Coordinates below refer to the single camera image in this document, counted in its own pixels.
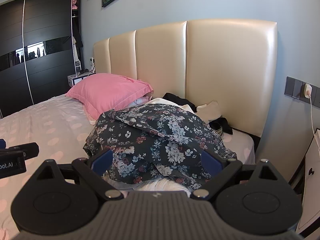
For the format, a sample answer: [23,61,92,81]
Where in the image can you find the bed with pink-dotted sheet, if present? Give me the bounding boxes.
[0,95,255,240]

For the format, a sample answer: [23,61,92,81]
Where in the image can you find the pink pillow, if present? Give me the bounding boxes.
[65,73,154,119]

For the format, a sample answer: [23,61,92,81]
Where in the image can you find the white nightstand with cubbies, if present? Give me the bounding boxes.
[67,71,97,88]

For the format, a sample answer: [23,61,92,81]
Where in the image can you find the cream garment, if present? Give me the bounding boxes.
[196,101,223,122]

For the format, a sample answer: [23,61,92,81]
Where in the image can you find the white fuzzy cloth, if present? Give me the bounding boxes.
[102,171,192,197]

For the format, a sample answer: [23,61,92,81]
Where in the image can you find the open wardrobe shelf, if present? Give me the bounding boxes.
[71,0,84,73]

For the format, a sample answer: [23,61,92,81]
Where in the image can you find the grey wall switch panel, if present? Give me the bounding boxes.
[284,76,320,103]

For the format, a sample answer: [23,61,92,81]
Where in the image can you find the black garment with striped band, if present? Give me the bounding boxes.
[209,117,233,135]

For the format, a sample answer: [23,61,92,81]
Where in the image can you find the black cloth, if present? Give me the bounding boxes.
[162,92,197,113]

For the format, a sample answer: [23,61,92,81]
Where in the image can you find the white garment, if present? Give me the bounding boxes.
[149,97,198,113]

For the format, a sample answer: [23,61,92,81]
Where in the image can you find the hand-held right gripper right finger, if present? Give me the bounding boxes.
[191,150,283,200]

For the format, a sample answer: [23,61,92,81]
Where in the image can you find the white printed pillow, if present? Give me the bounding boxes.
[129,92,153,106]

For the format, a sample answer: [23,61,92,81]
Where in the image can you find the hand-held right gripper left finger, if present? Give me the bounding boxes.
[32,149,124,200]

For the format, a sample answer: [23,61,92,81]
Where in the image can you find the cream padded headboard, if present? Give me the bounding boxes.
[93,19,278,138]

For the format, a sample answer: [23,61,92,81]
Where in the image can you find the dark hanging clothes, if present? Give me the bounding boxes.
[72,35,84,63]

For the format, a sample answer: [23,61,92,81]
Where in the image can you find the white nightstand with black knob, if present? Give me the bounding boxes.
[289,127,320,233]

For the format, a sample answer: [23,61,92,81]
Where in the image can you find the white charger cable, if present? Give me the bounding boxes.
[309,96,318,136]

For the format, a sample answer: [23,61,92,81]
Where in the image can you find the dark floral garment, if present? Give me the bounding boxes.
[84,104,237,190]

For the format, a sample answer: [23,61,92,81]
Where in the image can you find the black sliding wardrobe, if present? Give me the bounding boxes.
[0,0,75,119]

